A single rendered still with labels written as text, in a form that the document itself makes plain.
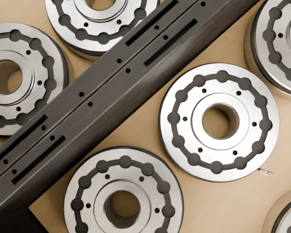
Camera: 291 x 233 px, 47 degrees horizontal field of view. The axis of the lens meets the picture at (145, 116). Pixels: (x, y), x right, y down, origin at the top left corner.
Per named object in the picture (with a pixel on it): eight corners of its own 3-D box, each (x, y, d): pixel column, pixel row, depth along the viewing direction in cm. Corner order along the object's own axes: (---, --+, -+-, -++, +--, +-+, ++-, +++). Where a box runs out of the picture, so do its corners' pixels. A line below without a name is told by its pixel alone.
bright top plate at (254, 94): (213, 205, 28) (214, 207, 28) (136, 115, 29) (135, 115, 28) (302, 128, 28) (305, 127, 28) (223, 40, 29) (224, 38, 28)
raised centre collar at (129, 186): (120, 249, 28) (119, 252, 27) (81, 205, 28) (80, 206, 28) (164, 210, 28) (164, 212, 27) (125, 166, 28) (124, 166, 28)
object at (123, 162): (118, 292, 28) (117, 295, 27) (41, 201, 29) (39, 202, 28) (207, 212, 28) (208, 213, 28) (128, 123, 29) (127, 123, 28)
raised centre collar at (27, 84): (15, 39, 29) (11, 37, 29) (46, 83, 29) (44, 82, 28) (-30, 73, 29) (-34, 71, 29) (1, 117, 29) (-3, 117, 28)
